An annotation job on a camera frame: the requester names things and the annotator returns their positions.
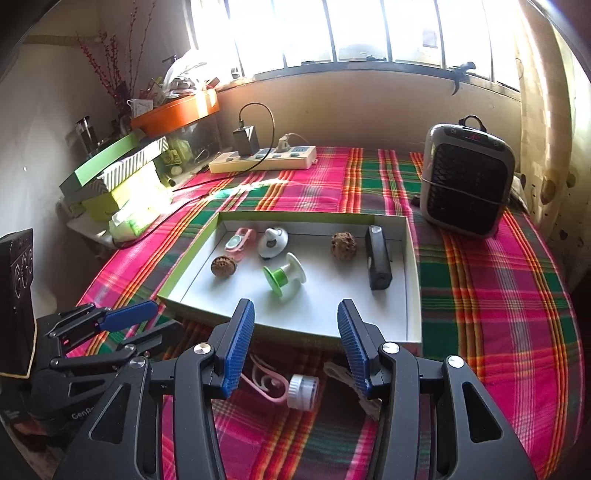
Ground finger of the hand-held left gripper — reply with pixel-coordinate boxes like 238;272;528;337
44;300;158;348
48;319;186;371

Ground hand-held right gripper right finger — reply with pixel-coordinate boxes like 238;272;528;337
337;298;539;480

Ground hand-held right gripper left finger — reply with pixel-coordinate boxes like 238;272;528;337
52;298;256;480

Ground green and white cardboard box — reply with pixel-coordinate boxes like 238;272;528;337
157;211;423;356

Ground white cap with pink strap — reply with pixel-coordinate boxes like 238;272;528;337
240;353;320;411

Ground brown walnut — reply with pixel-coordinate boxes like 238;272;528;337
330;232;358;261
211;256;239;278

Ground black flashlight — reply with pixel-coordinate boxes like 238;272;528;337
365;224;393;291

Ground pink nail clipper case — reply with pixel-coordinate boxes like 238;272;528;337
225;227;258;254

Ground white round knob holder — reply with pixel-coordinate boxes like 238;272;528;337
257;226;289;259

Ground green and white spool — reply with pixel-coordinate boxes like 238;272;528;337
262;252;307;291

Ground green tissue pack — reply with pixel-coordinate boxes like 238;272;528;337
108;189;174;243

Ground yellow-green box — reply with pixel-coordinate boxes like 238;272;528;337
83;161;162;222

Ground pink and green plaid tablecloth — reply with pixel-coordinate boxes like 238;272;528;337
76;145;585;480

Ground white striped box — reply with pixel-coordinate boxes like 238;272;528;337
99;136;169;190

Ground clear plastic container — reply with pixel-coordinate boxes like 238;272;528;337
159;124;220;183

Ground glass jar with metal lid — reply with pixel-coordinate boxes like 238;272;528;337
71;115;100;155

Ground cream power strip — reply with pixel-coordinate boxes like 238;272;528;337
209;145;318;174

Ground grey and black heater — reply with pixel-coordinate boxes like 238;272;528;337
419;115;516;239

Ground black charger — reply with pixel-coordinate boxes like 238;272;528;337
232;124;260;158

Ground orange tray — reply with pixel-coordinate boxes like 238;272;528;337
130;88;220;137

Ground pile of assorted packets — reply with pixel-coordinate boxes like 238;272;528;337
134;48;222;104

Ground red berry branches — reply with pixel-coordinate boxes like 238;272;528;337
76;0;155;121

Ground barred window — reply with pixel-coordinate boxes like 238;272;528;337
187;0;522;90

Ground black charger cable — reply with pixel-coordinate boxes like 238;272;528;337
238;102;276;171

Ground black window handle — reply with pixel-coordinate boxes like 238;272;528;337
450;61;476;96

